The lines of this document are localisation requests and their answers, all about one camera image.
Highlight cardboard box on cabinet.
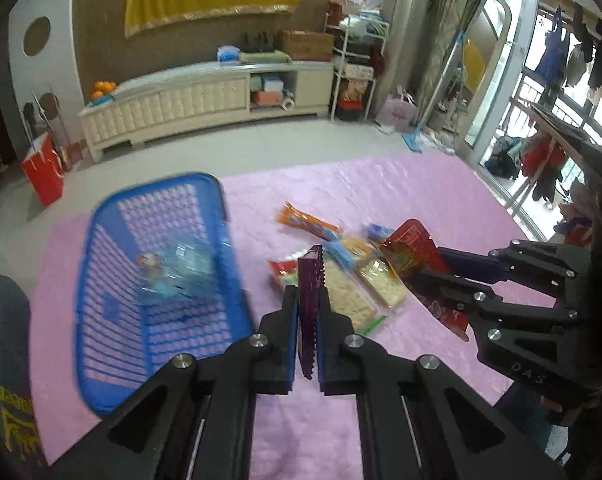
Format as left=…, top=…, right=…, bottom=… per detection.
left=280, top=30, right=335, bottom=62

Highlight blue mop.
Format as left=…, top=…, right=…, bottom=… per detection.
left=401, top=32, right=465, bottom=153

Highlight white metal shelf rack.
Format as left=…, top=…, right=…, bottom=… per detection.
left=324, top=4, right=390, bottom=122

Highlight blue plastic basket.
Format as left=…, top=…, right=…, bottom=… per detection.
left=74, top=172, right=254, bottom=416

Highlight dark red snack bag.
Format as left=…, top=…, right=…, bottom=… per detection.
left=380, top=219, right=469, bottom=342

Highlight green folded cloth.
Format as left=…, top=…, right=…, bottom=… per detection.
left=239, top=50, right=292, bottom=65

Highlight red green-label snack bag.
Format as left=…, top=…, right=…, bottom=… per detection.
left=267, top=259, right=298, bottom=289

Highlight orange sausage snack packet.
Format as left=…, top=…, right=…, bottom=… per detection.
left=277, top=203, right=343, bottom=242

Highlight large cracker pack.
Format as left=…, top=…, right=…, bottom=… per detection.
left=324, top=258, right=386, bottom=336

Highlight pink gift bag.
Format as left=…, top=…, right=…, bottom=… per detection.
left=375, top=87, right=418, bottom=133

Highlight cream TV cabinet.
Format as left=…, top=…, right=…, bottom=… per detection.
left=79, top=61, right=333, bottom=160

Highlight pink fluffy mat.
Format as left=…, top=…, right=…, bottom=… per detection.
left=28, top=152, right=557, bottom=480

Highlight blue-end cookie packet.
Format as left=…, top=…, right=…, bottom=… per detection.
left=324, top=236, right=376, bottom=272

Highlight red paper bag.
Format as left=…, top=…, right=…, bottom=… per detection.
left=20, top=132, right=64, bottom=207

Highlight blue-grey wafer bar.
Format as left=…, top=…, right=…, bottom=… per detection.
left=366, top=223, right=394, bottom=244

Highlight oranges on plate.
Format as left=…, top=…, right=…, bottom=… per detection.
left=91, top=80, right=117, bottom=101

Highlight small cracker pack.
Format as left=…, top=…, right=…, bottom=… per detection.
left=357, top=257, right=407, bottom=309

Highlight blue clear snack bag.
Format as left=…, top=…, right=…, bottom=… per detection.
left=138, top=242, right=219, bottom=306

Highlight purple snack packet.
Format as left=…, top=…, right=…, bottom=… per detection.
left=298, top=245, right=325, bottom=379

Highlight blue tissue pack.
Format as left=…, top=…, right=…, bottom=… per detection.
left=216, top=46, right=241, bottom=64

